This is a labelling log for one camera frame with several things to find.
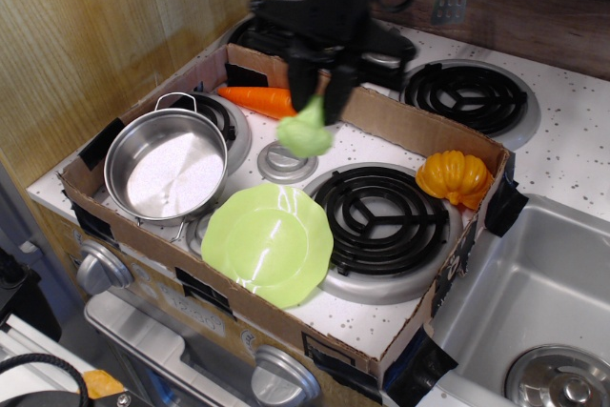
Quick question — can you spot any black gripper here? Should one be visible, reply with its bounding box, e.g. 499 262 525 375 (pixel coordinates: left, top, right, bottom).
251 0 416 125

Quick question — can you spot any green toy broccoli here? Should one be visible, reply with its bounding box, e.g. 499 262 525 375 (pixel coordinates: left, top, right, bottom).
276 95 334 158

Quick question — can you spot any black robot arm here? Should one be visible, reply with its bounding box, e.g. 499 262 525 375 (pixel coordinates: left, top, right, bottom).
243 0 417 125

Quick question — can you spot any small steel pan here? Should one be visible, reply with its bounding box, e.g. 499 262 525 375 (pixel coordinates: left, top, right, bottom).
104 92 228 240

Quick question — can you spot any orange toy carrot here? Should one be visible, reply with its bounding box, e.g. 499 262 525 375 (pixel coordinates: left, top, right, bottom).
217 87 296 119

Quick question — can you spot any silver rear stove knob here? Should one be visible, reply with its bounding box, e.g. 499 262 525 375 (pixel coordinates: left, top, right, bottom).
361 51 405 74

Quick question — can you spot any silver stove knob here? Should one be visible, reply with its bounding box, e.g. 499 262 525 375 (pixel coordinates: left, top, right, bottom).
361 51 405 74
257 141 318 184

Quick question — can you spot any silver centre stove knob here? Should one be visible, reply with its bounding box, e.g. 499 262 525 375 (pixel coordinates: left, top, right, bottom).
257 141 318 184

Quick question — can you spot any black front left burner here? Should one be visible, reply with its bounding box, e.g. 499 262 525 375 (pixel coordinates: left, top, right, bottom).
174 93 237 142

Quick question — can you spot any black front right burner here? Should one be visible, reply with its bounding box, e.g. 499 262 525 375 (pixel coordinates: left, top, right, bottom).
313 166 450 276

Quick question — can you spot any black rear right burner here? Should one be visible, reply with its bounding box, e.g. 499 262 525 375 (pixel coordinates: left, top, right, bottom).
401 62 528 136

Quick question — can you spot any light green plastic plate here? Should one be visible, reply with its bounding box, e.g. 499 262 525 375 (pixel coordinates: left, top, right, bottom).
201 183 334 309

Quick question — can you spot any orange toy pumpkin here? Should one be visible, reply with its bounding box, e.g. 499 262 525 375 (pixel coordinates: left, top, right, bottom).
416 151 493 211

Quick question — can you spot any brown cardboard fence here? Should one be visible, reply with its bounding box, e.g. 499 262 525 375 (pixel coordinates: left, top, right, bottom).
57 43 529 406

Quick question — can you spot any silver left oven knob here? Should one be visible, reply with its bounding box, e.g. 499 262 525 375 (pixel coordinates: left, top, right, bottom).
76 240 133 295

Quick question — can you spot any silver oven knob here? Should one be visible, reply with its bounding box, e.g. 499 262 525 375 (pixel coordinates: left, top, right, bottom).
251 345 321 407
76 240 133 295

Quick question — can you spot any steel sink basin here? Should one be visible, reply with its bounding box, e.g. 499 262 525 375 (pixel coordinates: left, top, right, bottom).
425 195 609 406

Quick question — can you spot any silver right oven knob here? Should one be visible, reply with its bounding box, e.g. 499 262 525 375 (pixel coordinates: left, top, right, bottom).
251 345 321 407

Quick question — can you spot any silver sink drain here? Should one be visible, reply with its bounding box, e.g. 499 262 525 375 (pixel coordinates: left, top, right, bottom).
502 345 609 406

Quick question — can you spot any orange sponge piece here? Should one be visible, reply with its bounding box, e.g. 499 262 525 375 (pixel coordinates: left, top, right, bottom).
82 369 125 399

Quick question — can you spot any silver oven door handle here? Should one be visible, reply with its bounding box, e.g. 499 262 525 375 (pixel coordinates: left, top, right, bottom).
84 293 257 406

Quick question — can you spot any black braided cable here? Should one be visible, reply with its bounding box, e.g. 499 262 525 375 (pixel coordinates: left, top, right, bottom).
0 352 91 407

